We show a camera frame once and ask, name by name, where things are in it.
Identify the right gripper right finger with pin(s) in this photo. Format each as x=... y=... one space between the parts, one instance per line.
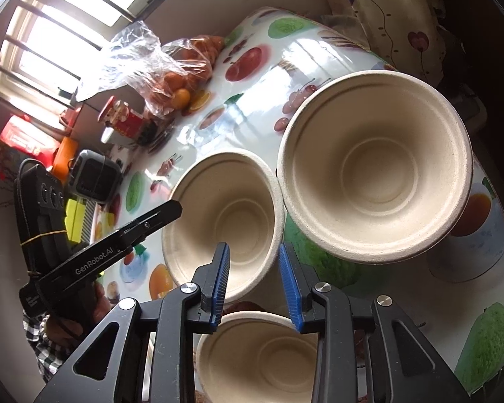
x=374 y=337

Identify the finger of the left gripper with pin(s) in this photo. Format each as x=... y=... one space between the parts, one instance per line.
x=151 y=222

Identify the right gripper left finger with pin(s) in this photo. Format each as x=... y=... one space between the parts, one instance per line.
x=152 y=339

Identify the beige paper bowl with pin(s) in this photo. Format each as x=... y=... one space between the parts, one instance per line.
x=232 y=197
x=376 y=167
x=256 y=357

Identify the checkered sleeve forearm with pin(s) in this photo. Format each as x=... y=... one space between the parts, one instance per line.
x=50 y=355

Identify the person's left hand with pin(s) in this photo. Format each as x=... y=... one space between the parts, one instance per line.
x=69 y=333

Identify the striped flat box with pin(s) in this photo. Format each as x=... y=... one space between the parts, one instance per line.
x=88 y=219

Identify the lower yellow-green box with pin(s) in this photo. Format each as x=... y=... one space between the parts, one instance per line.
x=75 y=214

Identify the grey portable heater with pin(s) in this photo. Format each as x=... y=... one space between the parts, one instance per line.
x=94 y=176

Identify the white plastic tub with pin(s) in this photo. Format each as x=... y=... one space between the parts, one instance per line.
x=113 y=137

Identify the orange shelf box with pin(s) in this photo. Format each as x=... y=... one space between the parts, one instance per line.
x=64 y=155

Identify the red label glass jar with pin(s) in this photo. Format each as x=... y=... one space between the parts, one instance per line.
x=121 y=117

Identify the red paper bag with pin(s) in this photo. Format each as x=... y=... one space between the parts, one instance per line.
x=29 y=139

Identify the plastic bag of oranges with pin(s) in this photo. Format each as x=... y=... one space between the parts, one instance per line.
x=165 y=75

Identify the patterned window curtain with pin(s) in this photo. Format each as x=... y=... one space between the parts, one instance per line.
x=405 y=33

